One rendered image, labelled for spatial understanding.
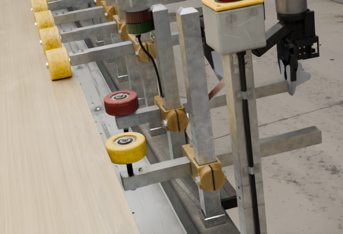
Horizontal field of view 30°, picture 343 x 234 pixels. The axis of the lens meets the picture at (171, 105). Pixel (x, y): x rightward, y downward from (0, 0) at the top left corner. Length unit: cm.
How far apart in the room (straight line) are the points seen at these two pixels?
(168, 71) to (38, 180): 43
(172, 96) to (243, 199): 51
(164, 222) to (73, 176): 40
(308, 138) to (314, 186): 148
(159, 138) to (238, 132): 80
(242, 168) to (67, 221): 29
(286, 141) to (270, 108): 229
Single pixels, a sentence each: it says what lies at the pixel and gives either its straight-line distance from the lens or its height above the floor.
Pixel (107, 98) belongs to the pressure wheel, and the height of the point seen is 91.
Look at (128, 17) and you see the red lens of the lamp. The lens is 140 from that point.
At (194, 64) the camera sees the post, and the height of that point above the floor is 105.
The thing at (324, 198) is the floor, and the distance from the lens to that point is 277.
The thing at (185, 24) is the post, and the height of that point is 113.
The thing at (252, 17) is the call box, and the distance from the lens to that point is 90.
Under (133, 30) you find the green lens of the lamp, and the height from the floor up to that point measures 107.
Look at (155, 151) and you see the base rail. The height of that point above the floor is 70.
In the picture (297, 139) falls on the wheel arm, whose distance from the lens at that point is 138.
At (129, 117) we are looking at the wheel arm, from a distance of 151.
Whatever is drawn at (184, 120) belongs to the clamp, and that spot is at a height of 85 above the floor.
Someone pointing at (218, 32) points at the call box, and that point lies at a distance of 89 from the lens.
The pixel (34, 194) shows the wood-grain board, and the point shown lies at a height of 90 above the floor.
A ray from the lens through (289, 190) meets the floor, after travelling 283.
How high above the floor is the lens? 143
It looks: 22 degrees down
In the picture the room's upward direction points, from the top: 8 degrees counter-clockwise
